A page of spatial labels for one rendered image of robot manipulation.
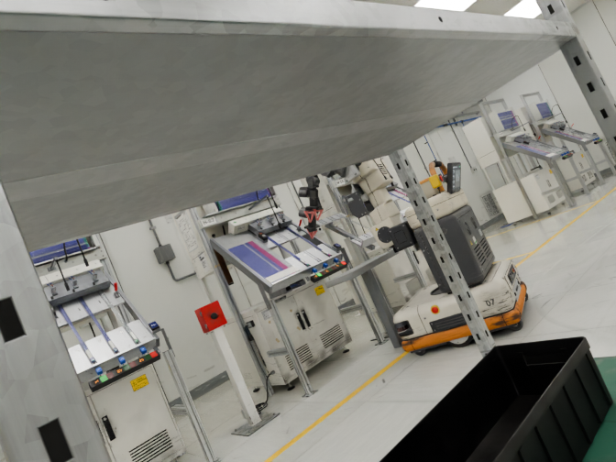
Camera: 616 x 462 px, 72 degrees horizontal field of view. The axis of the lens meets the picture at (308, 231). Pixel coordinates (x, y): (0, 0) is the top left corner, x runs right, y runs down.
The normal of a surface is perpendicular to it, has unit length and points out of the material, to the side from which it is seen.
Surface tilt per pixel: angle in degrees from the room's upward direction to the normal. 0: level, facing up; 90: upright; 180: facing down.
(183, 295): 90
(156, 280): 90
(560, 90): 90
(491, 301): 90
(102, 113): 180
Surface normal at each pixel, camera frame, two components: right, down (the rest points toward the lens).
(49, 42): 0.40, 0.91
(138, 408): 0.55, -0.31
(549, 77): -0.72, 0.28
